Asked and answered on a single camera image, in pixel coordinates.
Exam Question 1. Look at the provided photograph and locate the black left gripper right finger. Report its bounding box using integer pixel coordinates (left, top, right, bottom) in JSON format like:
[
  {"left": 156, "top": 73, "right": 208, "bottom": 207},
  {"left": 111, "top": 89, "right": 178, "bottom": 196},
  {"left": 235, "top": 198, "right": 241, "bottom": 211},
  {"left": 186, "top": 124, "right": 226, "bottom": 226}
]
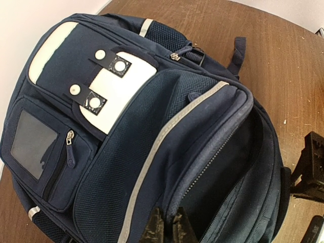
[{"left": 173, "top": 207, "right": 198, "bottom": 243}]

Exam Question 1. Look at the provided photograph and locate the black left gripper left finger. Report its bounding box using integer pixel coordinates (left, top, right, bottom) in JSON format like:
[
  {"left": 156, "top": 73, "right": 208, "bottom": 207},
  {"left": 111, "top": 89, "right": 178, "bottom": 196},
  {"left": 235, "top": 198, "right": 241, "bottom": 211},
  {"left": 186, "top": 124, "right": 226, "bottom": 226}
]
[{"left": 140, "top": 207, "right": 165, "bottom": 243}]

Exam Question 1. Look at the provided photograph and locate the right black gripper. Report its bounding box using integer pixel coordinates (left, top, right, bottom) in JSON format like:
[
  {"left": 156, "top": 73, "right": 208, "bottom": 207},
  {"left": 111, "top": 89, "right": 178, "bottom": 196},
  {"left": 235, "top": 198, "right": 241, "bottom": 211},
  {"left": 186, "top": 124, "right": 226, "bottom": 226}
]
[{"left": 291, "top": 131, "right": 323, "bottom": 203}]

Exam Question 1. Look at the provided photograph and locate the navy blue backpack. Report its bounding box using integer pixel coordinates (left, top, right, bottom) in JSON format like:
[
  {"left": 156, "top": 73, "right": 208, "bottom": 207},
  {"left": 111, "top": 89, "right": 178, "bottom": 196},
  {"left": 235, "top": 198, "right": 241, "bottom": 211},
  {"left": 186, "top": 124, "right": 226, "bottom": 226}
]
[{"left": 1, "top": 14, "right": 291, "bottom": 242}]

